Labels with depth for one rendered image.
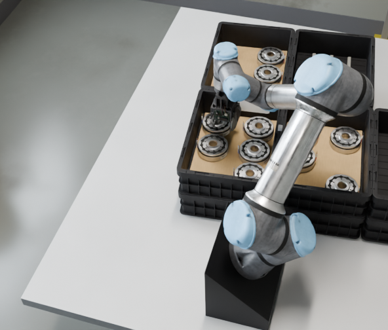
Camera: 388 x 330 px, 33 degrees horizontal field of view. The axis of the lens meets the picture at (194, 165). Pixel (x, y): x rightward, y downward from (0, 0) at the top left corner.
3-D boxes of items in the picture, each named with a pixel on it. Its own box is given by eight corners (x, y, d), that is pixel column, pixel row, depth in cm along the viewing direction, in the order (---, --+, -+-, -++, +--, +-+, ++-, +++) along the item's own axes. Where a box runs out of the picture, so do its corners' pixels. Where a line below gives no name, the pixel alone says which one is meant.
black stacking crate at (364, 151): (364, 221, 202) (371, 198, 193) (269, 208, 206) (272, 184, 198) (367, 132, 228) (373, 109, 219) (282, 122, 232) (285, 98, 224)
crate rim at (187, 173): (199, 92, 229) (199, 87, 228) (284, 102, 225) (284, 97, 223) (175, 176, 203) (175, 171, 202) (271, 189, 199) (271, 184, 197)
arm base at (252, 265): (263, 288, 188) (288, 280, 182) (225, 266, 182) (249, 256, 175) (269, 243, 197) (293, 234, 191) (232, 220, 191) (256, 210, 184)
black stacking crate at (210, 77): (282, 121, 232) (284, 97, 224) (200, 112, 237) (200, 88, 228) (292, 53, 258) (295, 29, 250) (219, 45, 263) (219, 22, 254)
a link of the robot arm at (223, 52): (217, 58, 195) (210, 41, 201) (217, 86, 203) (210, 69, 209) (242, 54, 196) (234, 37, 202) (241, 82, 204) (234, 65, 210)
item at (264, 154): (240, 138, 221) (240, 137, 220) (270, 141, 220) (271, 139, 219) (238, 160, 214) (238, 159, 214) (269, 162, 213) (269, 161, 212)
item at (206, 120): (207, 110, 231) (207, 109, 230) (234, 115, 228) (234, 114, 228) (198, 129, 224) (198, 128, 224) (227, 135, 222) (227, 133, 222)
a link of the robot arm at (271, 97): (397, 85, 170) (273, 84, 210) (371, 70, 164) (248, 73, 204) (385, 127, 169) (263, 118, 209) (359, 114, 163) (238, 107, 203)
